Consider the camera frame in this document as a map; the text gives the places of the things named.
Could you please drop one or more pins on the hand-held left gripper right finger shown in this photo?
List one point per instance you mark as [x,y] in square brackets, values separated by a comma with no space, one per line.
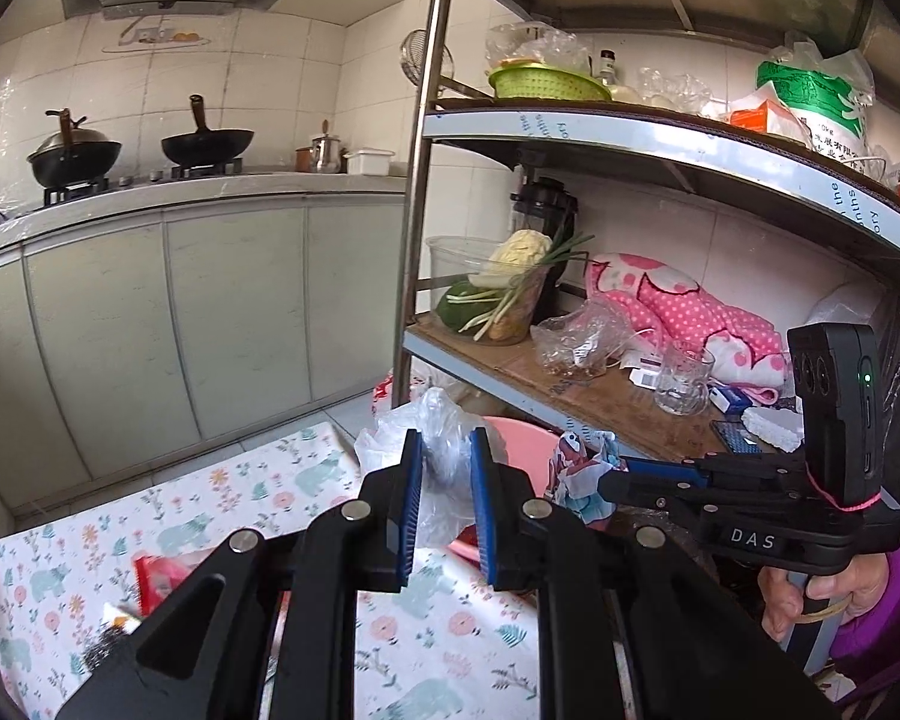
[481,510]

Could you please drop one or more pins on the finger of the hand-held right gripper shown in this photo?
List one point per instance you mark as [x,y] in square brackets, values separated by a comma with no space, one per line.
[660,495]
[664,470]

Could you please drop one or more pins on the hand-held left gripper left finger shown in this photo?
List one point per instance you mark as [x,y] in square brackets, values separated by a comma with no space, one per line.
[412,510]

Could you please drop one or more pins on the translucent white plastic bag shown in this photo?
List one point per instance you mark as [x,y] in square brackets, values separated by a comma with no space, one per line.
[446,457]

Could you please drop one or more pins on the pink plastic basin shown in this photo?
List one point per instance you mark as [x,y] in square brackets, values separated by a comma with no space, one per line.
[525,450]

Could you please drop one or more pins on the red snack wrapper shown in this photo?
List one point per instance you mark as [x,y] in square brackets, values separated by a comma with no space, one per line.
[169,577]

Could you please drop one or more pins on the steel wool ball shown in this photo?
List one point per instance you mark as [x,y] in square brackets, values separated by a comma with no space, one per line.
[109,656]

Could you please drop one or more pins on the person's right hand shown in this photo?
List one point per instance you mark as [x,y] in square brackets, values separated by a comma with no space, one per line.
[776,607]

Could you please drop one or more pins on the white foam block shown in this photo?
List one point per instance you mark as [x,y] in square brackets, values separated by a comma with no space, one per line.
[772,427]

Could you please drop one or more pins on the glass mug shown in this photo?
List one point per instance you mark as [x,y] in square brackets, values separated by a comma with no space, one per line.
[682,386]

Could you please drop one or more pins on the small white labelled box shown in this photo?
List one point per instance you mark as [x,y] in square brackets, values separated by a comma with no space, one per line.
[647,375]

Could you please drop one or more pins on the blue box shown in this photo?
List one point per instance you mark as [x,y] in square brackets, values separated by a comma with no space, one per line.
[731,397]

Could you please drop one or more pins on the red white plastic bag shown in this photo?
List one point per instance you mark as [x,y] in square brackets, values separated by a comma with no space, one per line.
[390,397]

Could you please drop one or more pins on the clear bag with dried food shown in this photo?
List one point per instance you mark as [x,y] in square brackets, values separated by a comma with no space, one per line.
[577,341]

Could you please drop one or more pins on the pink polka dot cloth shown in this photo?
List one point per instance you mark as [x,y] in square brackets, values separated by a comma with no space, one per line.
[690,307]

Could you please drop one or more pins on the floral bear tablecloth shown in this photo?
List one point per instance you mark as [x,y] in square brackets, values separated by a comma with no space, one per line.
[217,487]

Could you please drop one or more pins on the dark green vegetable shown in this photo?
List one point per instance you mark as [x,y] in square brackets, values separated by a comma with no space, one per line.
[461,307]

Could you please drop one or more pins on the green onions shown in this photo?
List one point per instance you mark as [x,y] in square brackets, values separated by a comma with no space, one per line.
[529,285]

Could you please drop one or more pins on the clear plastic container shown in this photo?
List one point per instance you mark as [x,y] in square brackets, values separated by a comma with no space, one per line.
[450,262]

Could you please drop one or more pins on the cauliflower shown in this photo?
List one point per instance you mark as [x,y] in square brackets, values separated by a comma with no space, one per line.
[517,255]

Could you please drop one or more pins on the metal shelf rack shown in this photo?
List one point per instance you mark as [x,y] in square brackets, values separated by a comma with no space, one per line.
[424,240]

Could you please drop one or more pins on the black blender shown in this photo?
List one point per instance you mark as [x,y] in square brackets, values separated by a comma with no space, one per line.
[544,206]

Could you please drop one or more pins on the grey kitchen cabinet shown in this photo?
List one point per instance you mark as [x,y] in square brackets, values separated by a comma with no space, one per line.
[195,315]

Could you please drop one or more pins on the orange white bag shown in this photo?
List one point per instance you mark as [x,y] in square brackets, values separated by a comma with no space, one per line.
[761,116]

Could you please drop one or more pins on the green white rice sack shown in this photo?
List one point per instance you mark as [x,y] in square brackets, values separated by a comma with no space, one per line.
[817,97]

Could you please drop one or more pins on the white lidded container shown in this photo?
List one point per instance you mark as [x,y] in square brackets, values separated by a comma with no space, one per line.
[369,163]

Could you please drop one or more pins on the steel kettle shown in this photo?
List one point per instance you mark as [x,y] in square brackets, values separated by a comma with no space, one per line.
[328,154]

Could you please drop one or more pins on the empty clear plastic bag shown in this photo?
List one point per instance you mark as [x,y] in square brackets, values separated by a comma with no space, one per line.
[671,90]

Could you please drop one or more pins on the brown cup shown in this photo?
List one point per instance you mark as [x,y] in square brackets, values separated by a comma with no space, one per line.
[304,159]

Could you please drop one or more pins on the green plastic basket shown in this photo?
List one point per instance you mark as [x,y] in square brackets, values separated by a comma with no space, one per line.
[547,84]

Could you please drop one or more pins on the dark capped bottle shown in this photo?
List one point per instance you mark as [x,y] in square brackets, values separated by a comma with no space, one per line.
[607,69]

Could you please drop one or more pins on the gas stove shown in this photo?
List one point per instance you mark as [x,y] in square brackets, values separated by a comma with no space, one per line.
[142,180]

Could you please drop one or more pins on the plastic bag with food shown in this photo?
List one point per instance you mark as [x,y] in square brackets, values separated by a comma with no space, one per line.
[532,45]

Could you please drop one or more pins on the metal strainer ladle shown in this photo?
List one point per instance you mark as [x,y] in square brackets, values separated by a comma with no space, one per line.
[424,56]

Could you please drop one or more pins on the black wok with lid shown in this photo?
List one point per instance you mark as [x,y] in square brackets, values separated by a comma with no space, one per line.
[75,154]

